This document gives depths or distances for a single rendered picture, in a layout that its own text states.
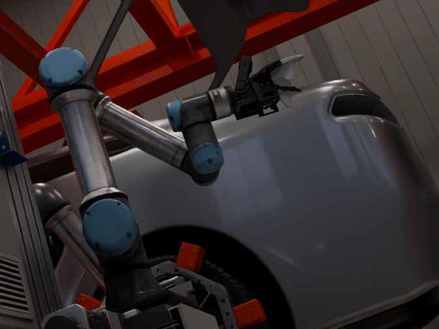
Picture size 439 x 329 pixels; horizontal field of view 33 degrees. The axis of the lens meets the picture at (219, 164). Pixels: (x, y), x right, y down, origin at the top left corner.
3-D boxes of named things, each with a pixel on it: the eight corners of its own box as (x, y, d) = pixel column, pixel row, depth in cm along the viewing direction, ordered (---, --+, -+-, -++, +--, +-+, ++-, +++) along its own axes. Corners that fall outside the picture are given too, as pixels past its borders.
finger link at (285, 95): (300, 112, 194) (273, 108, 188) (292, 94, 197) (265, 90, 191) (308, 104, 192) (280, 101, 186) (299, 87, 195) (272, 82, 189)
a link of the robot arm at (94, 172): (147, 256, 178) (89, 64, 197) (140, 239, 164) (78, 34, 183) (98, 273, 177) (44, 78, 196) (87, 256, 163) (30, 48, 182)
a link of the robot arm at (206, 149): (226, 174, 186) (212, 135, 190) (226, 156, 175) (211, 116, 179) (196, 183, 185) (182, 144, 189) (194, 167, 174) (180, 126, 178)
